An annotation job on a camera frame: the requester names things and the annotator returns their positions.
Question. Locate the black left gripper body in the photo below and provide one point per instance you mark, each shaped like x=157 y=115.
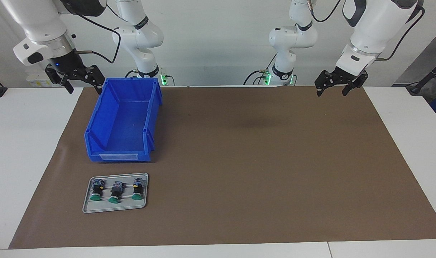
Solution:
x=348 y=79

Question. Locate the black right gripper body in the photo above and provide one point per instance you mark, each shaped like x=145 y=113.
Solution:
x=65 y=62

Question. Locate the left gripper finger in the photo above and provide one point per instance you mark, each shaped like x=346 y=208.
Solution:
x=325 y=79
x=359 y=83

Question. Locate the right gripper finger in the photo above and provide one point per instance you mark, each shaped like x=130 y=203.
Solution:
x=97 y=77
x=68 y=85

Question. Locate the green push button switch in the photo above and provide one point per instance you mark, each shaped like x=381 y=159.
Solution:
x=116 y=191
x=96 y=190
x=137 y=189

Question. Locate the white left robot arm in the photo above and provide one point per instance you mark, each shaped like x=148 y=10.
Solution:
x=375 y=25

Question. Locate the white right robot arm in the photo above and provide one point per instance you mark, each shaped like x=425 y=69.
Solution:
x=42 y=21

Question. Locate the white cardboard box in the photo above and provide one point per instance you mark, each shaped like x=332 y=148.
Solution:
x=35 y=80

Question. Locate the blue plastic storage bin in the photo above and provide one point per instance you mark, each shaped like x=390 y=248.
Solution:
x=124 y=118

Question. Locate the black tripod stand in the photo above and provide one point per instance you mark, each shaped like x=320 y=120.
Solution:
x=423 y=80

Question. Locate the grey metal tray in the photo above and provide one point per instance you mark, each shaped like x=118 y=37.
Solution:
x=106 y=208

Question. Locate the brown table mat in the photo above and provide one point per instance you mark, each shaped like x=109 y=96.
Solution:
x=239 y=186

